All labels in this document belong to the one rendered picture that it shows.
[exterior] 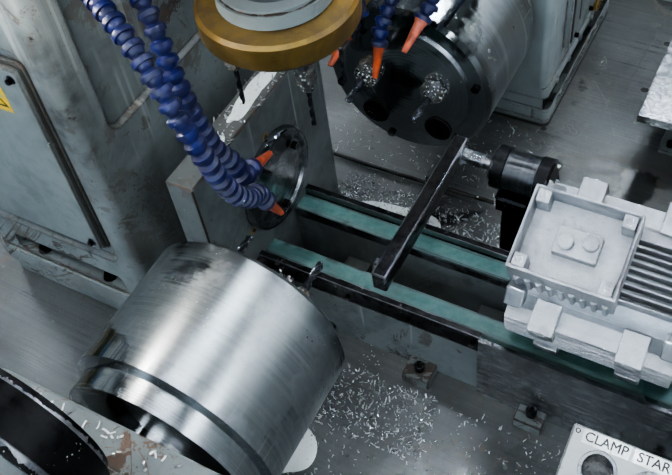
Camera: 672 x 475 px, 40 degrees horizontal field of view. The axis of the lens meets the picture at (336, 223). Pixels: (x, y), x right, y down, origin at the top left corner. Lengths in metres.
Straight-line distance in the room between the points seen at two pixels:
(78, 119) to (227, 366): 0.34
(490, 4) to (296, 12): 0.42
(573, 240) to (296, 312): 0.31
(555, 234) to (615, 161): 0.52
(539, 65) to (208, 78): 0.54
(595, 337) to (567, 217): 0.14
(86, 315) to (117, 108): 0.42
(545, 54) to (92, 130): 0.73
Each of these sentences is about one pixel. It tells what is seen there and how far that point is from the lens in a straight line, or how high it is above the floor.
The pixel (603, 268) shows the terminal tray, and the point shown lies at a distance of 1.03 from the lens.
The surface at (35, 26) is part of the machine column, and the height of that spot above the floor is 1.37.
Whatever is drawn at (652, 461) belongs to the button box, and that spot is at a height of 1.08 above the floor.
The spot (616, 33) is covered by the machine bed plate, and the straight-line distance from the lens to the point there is 1.78.
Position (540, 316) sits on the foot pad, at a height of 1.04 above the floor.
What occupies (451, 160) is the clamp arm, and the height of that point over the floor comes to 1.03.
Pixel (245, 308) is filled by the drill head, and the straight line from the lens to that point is 0.95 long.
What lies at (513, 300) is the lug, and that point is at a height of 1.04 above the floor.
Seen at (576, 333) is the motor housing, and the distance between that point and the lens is 1.07.
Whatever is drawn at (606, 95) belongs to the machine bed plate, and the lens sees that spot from 1.66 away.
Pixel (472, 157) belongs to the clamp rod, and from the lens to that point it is 1.23.
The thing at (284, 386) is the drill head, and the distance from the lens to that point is 0.95.
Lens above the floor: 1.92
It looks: 51 degrees down
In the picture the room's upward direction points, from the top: 9 degrees counter-clockwise
